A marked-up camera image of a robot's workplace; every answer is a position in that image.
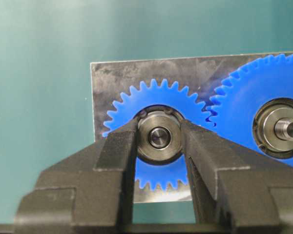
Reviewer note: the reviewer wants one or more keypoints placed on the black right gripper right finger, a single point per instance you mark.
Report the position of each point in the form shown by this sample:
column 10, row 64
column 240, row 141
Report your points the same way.
column 236, row 186

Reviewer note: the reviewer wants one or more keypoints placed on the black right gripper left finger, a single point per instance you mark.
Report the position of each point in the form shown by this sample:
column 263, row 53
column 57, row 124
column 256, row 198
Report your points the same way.
column 90, row 192

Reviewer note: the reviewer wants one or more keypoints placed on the metal washer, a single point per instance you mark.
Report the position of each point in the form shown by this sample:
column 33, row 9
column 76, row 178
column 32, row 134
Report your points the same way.
column 166, row 155

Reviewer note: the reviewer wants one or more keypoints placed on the threaded steel shaft large gear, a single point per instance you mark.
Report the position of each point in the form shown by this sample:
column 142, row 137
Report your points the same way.
column 284, row 129

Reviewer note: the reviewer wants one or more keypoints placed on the threaded steel shaft small gear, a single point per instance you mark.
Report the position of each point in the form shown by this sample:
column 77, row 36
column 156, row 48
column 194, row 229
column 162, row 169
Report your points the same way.
column 159, row 137

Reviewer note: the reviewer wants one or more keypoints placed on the large blue plastic gear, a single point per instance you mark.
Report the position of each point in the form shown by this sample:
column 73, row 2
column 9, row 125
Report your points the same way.
column 249, row 102

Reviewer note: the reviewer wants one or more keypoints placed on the small blue plastic gear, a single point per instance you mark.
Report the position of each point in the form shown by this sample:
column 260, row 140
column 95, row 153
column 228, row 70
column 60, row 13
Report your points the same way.
column 154, row 94

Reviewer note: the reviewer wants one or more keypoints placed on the metal base plate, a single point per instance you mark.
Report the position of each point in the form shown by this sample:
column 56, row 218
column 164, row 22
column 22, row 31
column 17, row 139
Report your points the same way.
column 201, row 75

